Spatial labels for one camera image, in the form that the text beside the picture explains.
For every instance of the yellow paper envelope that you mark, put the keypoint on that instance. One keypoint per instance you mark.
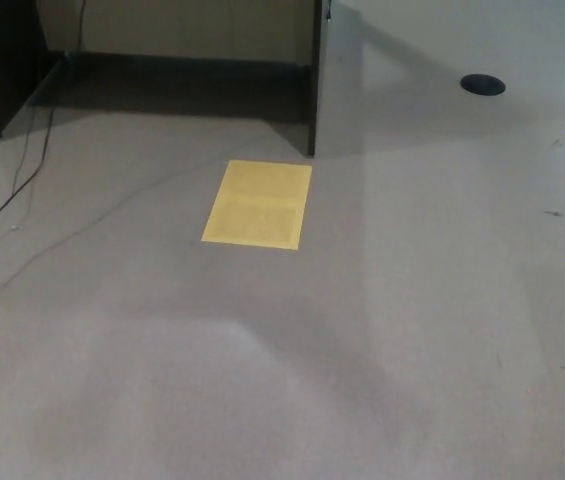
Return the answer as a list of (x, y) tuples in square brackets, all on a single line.
[(257, 205)]

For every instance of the black round floor cap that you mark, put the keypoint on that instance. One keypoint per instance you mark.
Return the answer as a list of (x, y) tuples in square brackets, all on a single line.
[(482, 83)]

